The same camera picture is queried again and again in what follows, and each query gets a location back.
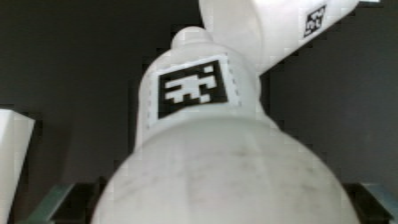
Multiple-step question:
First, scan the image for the white lamp bulb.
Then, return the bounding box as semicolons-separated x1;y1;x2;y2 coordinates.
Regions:
91;26;360;224

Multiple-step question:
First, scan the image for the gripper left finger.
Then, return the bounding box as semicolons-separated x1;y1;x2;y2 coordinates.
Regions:
17;178;107;224

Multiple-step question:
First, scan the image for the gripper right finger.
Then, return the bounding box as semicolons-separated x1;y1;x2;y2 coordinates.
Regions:
344;183;398;224

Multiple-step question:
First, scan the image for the white left wall bar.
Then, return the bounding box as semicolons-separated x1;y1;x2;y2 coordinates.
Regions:
0;109;36;224

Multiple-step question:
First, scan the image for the white lamp shade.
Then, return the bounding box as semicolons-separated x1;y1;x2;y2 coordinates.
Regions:
200;0;360;73

